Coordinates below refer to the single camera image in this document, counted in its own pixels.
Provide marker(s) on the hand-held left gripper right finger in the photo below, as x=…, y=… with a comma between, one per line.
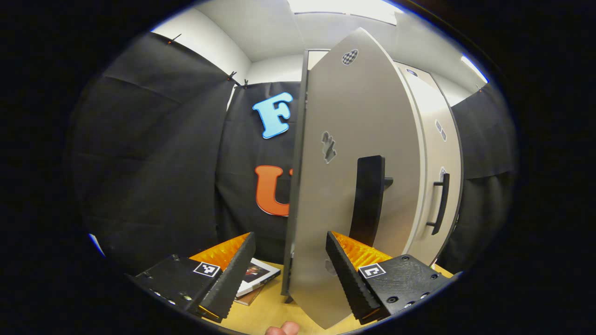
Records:
x=349, y=274

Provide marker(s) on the large ceiling light panel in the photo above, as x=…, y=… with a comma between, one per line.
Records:
x=344, y=9

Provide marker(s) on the black backdrop cloth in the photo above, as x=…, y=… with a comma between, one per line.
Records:
x=484, y=139
x=153, y=163

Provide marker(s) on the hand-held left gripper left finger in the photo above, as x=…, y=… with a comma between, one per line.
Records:
x=233, y=274

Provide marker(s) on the white shoe cabinet door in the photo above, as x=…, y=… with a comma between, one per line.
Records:
x=430, y=153
x=340, y=107

